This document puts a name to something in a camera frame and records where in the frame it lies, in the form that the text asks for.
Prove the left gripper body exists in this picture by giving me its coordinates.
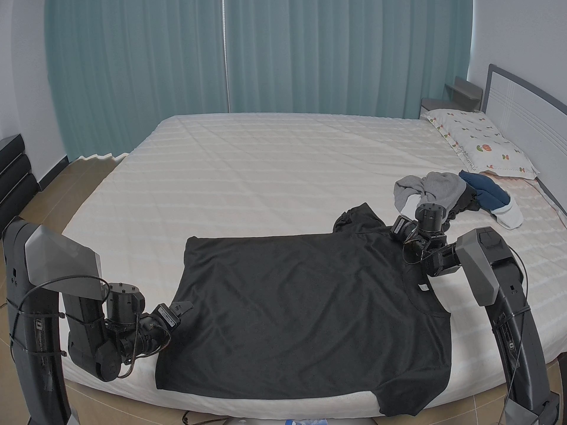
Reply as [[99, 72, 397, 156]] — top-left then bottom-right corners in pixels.
[[146, 303, 181, 340]]

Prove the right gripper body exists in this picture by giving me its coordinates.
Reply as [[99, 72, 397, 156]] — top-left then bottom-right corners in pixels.
[[391, 216, 419, 243]]

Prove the black T-shirt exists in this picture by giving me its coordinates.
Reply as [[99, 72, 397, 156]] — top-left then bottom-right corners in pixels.
[[155, 202, 453, 417]]

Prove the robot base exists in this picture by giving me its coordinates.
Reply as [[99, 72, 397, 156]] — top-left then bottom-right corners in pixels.
[[228, 416, 355, 425]]

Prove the pile of clothes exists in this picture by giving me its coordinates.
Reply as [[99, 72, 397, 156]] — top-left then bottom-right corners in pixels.
[[393, 169, 524, 230]]

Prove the bed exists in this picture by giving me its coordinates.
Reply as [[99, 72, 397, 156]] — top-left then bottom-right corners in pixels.
[[57, 64, 567, 417]]

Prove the white printed pillow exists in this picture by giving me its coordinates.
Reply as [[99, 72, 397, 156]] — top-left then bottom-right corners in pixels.
[[420, 108, 540, 180]]

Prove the grey bedside table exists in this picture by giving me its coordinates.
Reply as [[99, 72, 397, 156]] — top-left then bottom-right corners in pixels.
[[421, 76, 483, 118]]

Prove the blue-green curtain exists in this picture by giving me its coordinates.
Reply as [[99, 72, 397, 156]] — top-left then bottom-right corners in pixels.
[[44, 0, 229, 160], [224, 0, 474, 118]]

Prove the black chest of drawers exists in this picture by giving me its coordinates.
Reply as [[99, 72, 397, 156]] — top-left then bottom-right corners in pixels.
[[0, 134, 37, 222]]

